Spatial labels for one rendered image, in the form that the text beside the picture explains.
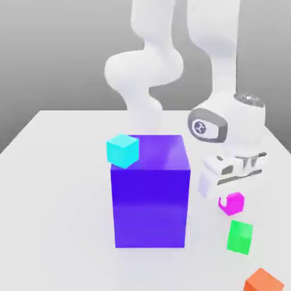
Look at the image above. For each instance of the large blue box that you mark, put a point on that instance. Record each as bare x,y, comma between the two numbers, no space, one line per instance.
150,204

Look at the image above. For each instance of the small green cube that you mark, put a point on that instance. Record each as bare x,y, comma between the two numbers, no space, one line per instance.
239,237

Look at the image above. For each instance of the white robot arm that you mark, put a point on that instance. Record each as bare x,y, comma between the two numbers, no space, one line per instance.
145,66

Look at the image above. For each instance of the small magenta cube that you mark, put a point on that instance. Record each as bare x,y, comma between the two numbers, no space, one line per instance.
234,203

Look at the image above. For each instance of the small orange cube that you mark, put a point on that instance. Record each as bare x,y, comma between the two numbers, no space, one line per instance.
263,282

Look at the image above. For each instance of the small cyan cube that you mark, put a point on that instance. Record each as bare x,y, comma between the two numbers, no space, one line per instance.
122,151

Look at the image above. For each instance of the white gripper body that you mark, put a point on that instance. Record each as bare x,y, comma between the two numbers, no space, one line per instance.
210,181

